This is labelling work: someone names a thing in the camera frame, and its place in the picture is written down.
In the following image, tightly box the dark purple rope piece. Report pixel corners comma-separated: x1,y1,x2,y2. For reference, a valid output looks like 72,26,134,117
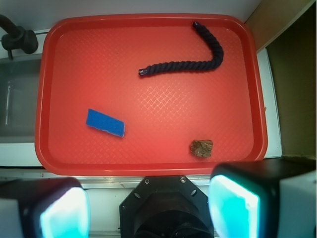
138,21,224,78

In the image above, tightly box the brown rock chunk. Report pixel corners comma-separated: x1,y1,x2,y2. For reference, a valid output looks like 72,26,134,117
190,139,213,158

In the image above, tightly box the black octagonal mount plate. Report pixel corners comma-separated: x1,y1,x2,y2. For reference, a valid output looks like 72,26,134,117
119,176,214,238

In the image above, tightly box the dark metal faucet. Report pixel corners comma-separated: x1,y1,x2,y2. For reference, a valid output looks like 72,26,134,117
0,15,39,60

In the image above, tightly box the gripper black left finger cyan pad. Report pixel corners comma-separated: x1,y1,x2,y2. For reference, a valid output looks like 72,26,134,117
0,177,90,238

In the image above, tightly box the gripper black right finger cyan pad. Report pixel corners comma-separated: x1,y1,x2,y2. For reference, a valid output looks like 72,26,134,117
208,158,317,238

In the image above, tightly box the stainless steel sink basin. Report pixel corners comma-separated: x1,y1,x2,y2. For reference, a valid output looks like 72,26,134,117
0,54,42,143

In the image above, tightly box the blue sponge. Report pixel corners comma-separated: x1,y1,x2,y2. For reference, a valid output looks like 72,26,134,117
86,109,125,138

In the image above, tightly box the red plastic tray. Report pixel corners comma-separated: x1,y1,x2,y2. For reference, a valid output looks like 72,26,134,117
35,14,267,176

